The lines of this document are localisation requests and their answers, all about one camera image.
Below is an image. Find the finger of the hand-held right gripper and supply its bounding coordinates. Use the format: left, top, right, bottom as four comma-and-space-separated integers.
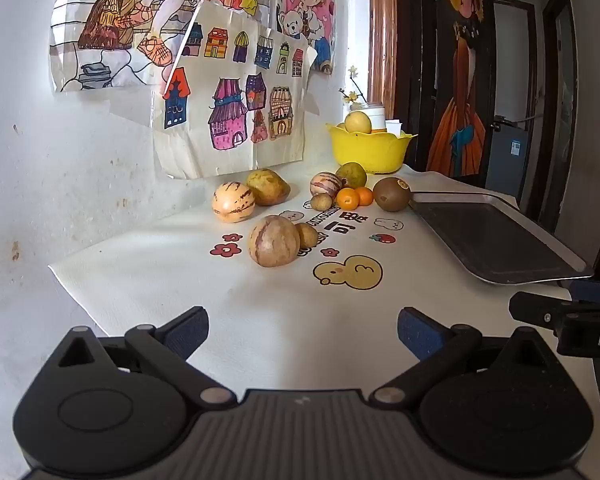
569, 280, 600, 304
509, 291, 581, 331

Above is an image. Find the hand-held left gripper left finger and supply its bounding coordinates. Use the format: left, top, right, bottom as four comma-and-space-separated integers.
50, 306, 238, 408

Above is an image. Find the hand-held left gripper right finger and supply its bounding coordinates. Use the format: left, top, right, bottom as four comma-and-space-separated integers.
370, 306, 551, 408

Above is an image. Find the metal tray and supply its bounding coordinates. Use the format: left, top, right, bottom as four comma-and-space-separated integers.
409, 191, 595, 286

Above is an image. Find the brown kiwi with sticker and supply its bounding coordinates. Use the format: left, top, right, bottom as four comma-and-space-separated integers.
372, 177, 412, 213

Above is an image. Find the yellow brown mango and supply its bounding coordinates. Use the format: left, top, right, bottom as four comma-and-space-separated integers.
245, 168, 291, 207

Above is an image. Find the printed white tablecloth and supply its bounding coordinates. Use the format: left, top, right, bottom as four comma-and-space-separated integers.
47, 166, 600, 426

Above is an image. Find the large tan striped pepino melon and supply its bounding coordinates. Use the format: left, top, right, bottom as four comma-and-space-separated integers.
248, 215, 301, 268

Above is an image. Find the pale orange striped pepino melon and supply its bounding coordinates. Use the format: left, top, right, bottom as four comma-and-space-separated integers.
211, 181, 254, 223

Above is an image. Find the grey metal box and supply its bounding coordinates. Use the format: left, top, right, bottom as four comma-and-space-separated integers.
485, 116, 529, 202

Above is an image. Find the green mango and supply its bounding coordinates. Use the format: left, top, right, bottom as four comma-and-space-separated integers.
335, 161, 368, 190

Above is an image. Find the purple striped pepino melon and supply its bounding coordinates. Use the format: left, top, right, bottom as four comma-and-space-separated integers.
309, 171, 343, 197

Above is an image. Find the yellow scalloped bowl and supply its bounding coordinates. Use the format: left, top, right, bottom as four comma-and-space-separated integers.
326, 122, 419, 175

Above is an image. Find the orange dress figure poster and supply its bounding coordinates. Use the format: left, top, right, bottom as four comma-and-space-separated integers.
425, 0, 496, 178

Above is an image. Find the large yellow pear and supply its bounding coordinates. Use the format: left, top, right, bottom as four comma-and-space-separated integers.
344, 111, 373, 135

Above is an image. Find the yellow flower sprig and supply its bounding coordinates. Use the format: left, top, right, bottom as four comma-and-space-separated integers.
339, 66, 368, 106

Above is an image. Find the coloured drawing with broom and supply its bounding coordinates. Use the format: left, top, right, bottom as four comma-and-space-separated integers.
48, 0, 276, 93

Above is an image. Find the girl and teddy bear poster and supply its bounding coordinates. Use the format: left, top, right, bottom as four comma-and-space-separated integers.
275, 0, 340, 77

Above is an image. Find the dark wooden doorway frame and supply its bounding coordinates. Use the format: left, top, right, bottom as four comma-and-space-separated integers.
539, 0, 582, 223

